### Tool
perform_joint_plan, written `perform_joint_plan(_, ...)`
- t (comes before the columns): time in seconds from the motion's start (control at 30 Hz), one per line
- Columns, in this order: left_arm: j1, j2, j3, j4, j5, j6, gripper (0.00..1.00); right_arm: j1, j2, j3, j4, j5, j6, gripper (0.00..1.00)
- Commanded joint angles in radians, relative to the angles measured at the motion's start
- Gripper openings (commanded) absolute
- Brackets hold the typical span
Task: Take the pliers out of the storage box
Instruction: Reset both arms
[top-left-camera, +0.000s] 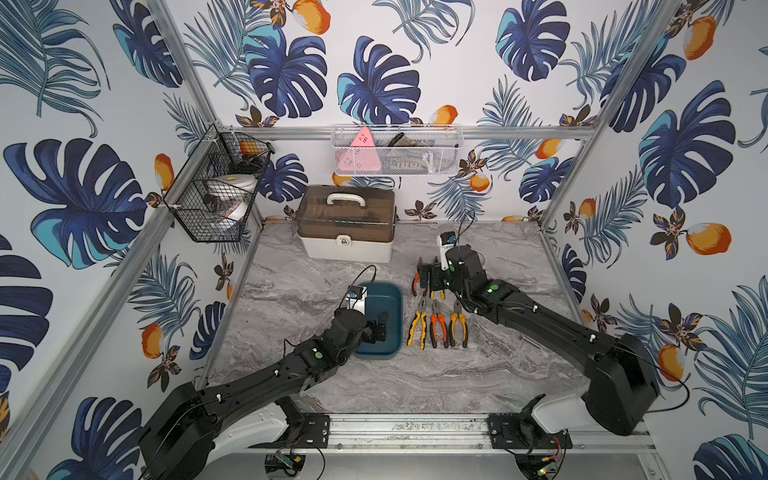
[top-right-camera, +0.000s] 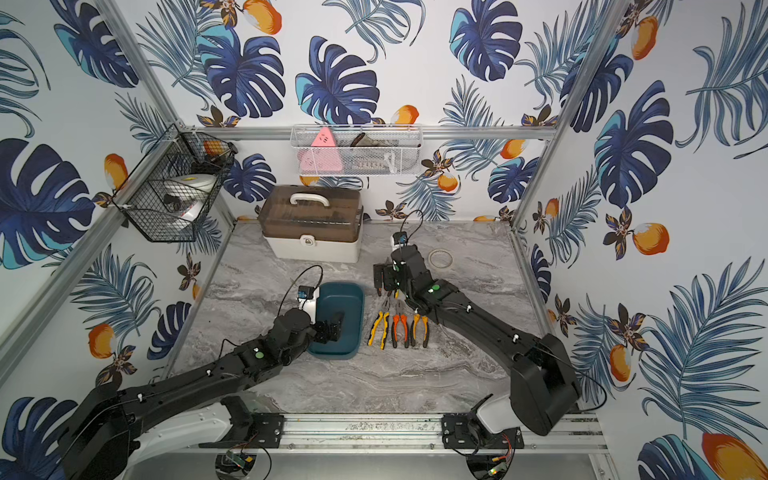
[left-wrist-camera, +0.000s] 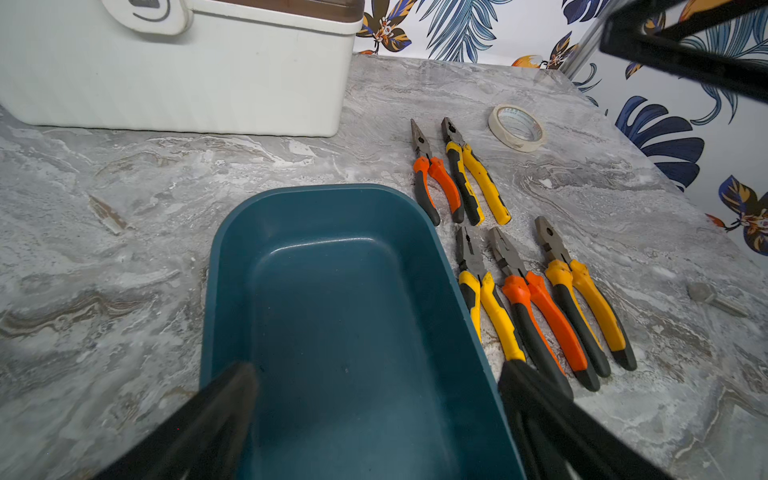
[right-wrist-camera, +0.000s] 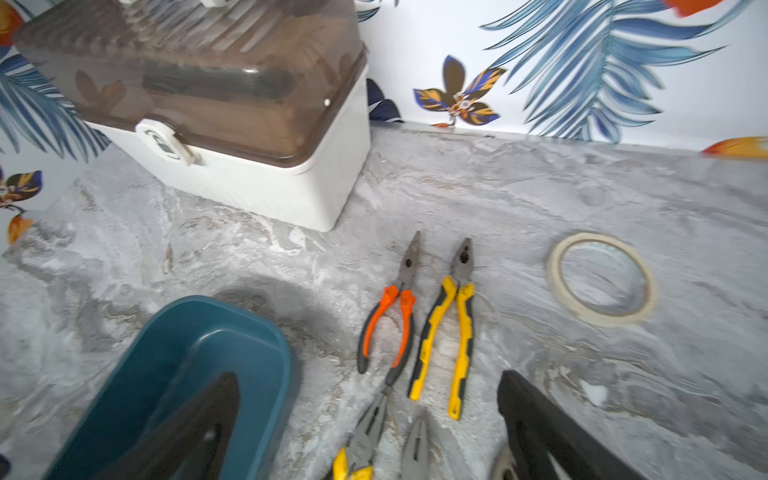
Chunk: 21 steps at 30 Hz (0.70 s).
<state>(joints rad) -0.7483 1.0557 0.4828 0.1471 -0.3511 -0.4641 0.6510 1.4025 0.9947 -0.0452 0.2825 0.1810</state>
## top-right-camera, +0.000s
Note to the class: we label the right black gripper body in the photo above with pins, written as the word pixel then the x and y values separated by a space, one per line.
pixel 390 278

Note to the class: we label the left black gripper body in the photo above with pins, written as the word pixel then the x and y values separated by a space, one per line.
pixel 324 327

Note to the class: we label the teal plastic storage tray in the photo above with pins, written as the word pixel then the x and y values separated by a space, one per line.
pixel 340 310

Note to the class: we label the yellow black combination pliers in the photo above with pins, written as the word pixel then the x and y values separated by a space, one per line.
pixel 380 328

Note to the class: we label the orange long nose pliers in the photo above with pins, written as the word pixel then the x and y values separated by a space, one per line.
pixel 400 332

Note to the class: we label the orange black cutting pliers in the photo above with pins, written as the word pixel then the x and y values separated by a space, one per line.
pixel 420 331

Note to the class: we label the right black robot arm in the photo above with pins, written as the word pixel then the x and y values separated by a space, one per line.
pixel 542 382

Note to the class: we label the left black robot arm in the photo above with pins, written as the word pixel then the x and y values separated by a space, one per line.
pixel 104 430

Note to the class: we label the masking tape roll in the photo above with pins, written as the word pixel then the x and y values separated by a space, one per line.
pixel 440 258

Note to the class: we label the white brown toolbox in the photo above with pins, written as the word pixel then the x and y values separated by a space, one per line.
pixel 313 223

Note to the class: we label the pink triangle card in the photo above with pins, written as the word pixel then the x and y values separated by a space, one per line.
pixel 322 156

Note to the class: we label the white bowl in basket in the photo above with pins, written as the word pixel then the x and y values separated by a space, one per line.
pixel 185 196

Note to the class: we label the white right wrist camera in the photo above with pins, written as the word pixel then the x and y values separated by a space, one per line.
pixel 399 240

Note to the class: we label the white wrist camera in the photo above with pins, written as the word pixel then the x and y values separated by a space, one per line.
pixel 399 240
pixel 307 299

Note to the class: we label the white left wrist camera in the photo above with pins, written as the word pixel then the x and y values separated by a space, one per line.
pixel 307 299

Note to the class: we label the white mesh wall basket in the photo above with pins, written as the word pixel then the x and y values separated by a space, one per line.
pixel 367 150

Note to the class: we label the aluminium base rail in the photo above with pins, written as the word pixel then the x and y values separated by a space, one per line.
pixel 428 434

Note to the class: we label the black wire basket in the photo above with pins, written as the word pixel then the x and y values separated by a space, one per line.
pixel 175 153

